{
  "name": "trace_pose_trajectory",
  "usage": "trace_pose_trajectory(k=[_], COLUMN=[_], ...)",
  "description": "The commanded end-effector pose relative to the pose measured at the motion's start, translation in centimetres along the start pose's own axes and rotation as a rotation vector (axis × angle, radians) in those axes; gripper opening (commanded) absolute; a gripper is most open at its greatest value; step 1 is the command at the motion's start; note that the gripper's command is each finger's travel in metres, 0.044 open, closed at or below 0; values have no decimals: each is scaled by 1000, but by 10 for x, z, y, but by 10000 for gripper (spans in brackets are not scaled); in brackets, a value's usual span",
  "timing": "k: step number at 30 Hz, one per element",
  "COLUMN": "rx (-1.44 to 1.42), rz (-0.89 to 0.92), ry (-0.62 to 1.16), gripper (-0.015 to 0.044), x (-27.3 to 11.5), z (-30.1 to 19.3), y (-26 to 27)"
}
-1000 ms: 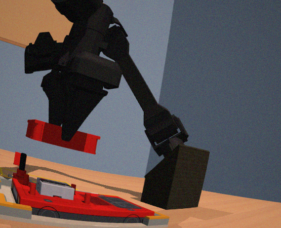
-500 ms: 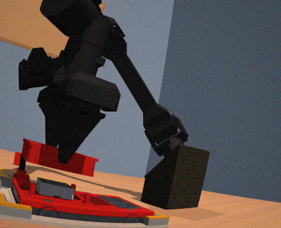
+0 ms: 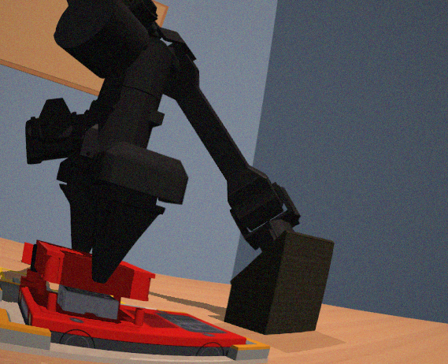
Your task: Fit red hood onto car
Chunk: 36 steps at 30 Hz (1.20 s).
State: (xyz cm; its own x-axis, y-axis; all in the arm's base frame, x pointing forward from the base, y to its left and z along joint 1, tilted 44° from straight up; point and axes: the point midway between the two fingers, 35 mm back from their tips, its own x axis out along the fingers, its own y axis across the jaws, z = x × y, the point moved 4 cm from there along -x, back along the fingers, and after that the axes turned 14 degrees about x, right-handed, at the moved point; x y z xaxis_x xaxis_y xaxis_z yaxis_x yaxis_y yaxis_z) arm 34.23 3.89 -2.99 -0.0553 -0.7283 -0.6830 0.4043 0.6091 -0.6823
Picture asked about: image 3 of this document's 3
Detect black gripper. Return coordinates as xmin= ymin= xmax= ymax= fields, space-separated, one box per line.
xmin=57 ymin=85 xmax=188 ymax=284

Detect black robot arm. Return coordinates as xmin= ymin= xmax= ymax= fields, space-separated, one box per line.
xmin=25 ymin=0 xmax=300 ymax=251

